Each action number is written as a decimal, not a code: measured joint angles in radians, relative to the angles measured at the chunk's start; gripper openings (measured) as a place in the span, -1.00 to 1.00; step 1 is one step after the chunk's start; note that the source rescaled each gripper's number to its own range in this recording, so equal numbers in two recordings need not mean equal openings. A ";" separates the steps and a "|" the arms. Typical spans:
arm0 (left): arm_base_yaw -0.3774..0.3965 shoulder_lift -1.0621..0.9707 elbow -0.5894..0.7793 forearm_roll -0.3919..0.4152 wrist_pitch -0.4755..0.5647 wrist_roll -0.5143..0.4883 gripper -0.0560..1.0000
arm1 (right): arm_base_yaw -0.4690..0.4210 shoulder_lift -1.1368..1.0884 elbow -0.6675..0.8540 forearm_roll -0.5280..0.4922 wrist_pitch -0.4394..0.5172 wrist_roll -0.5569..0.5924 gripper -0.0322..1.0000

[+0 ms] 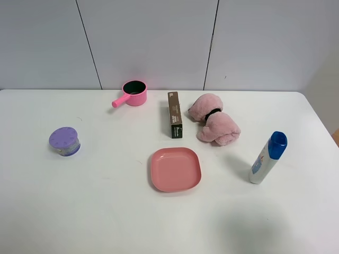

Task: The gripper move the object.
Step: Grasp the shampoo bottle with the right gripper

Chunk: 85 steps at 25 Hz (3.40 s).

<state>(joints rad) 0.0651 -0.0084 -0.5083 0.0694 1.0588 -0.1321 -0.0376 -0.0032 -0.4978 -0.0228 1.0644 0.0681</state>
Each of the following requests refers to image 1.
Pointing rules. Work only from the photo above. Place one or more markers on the pink square plate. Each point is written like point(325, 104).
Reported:
point(175, 169)

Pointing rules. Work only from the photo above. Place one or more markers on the pink rolled plush towel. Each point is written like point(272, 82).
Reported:
point(219, 126)

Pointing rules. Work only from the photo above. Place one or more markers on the brown rectangular carton box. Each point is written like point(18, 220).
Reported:
point(175, 115)

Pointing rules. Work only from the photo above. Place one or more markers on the pink toy saucepan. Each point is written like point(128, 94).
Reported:
point(134, 94)

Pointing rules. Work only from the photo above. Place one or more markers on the purple lidded round container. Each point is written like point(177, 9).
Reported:
point(65, 141)

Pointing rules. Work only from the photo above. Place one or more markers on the white blue shampoo bottle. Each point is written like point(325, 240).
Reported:
point(268, 157)

